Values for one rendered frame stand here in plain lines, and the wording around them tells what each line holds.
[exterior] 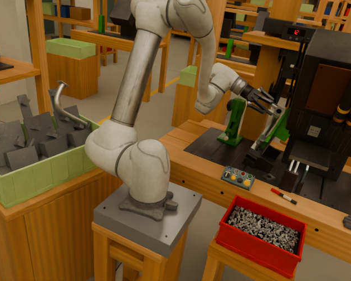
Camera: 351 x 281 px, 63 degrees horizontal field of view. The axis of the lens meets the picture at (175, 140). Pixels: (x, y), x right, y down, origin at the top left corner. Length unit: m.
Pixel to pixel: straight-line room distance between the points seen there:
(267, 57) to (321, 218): 0.94
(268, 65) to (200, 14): 0.82
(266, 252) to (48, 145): 1.16
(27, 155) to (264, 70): 1.40
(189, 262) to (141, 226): 1.15
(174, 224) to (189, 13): 0.77
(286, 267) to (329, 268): 1.41
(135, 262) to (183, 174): 0.53
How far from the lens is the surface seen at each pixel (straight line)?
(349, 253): 1.52
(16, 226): 1.49
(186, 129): 1.94
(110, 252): 1.32
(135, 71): 1.15
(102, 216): 1.17
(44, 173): 1.45
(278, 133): 1.53
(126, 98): 1.15
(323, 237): 1.48
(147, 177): 1.05
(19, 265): 1.65
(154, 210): 1.15
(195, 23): 1.12
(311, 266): 2.56
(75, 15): 7.07
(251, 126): 1.95
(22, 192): 1.44
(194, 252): 2.29
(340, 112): 1.28
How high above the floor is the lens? 1.71
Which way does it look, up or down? 28 degrees down
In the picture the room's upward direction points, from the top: 8 degrees clockwise
